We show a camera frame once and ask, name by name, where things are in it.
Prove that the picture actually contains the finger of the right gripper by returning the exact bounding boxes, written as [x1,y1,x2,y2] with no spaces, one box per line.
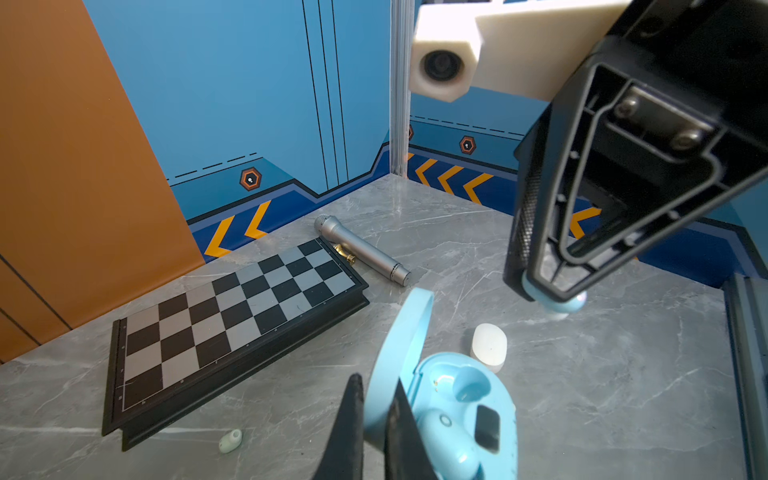
[503,113,551,294]

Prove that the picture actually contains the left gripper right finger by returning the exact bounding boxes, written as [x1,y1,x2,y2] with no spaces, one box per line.
[384,381,438,480]

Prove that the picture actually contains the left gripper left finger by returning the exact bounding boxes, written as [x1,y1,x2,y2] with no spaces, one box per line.
[313,373,364,480]

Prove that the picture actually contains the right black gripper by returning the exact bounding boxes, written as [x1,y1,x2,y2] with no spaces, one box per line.
[527,0,767,301]

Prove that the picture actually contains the blue earbud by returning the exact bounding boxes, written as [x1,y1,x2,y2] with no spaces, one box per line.
[417,409,480,479]
[522,274,587,315]

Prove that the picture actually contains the blue earbud charging case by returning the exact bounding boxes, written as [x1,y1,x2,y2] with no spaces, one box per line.
[363,288,518,479]

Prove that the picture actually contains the white earbud charging case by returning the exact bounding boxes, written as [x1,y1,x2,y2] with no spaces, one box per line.
[470,323,508,373]

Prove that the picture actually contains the green earbud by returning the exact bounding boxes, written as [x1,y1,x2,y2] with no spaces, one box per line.
[218,429,243,454]

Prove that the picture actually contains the silver microphone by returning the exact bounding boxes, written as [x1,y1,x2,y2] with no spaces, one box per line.
[314,215,411,287]

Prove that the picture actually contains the black and silver chessboard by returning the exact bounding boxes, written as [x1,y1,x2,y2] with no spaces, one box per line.
[101,237,369,450]

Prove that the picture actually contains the gold chess piece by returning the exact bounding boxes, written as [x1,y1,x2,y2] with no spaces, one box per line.
[334,244,356,265]

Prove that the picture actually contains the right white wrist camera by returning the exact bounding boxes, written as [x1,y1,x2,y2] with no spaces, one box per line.
[409,1,629,102]

